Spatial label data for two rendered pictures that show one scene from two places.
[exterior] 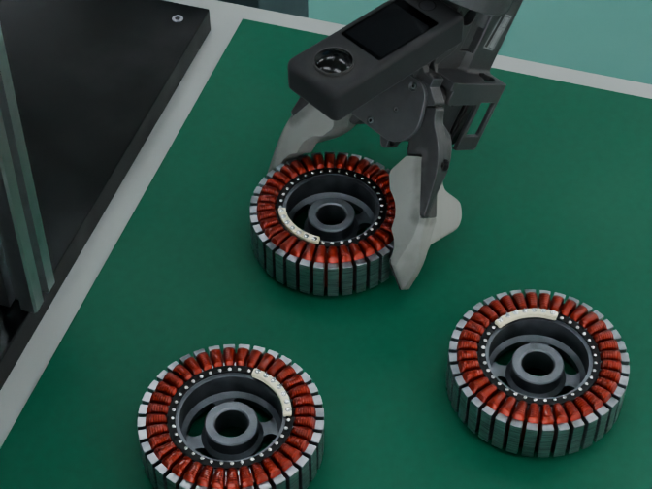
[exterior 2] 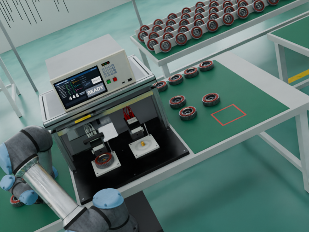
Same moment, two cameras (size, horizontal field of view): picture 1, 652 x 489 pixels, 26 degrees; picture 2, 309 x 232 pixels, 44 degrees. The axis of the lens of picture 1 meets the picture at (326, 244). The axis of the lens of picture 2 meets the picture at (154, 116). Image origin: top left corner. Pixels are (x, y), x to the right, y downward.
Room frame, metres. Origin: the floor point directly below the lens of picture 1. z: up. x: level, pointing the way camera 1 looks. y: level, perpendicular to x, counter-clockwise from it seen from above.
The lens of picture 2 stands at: (2.55, -0.14, 2.04)
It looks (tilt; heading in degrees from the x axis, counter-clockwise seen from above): 31 degrees down; 154
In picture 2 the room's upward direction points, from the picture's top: 20 degrees counter-clockwise
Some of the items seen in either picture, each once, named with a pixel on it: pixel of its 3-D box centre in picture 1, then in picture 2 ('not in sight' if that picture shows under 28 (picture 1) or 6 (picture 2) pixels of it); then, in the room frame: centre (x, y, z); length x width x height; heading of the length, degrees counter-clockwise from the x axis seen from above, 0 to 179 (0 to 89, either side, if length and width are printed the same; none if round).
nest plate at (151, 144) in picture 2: not in sight; (143, 146); (0.84, 0.58, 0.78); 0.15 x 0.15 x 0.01; 73
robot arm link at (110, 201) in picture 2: not in sight; (109, 206); (1.33, 0.13, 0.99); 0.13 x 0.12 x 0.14; 103
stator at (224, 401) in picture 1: (232, 430); not in sight; (0.50, 0.06, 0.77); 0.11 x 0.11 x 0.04
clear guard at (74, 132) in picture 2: not in sight; (89, 127); (0.76, 0.36, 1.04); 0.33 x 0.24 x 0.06; 163
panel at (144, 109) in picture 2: not in sight; (106, 116); (0.56, 0.54, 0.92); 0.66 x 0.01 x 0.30; 73
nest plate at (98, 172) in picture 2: not in sight; (105, 163); (0.76, 0.35, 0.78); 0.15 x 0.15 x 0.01; 73
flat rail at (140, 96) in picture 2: not in sight; (105, 112); (0.70, 0.49, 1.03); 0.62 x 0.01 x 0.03; 73
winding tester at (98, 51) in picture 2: not in sight; (88, 70); (0.50, 0.57, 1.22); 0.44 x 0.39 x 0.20; 73
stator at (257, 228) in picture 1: (331, 221); not in sight; (0.68, 0.00, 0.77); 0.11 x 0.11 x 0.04
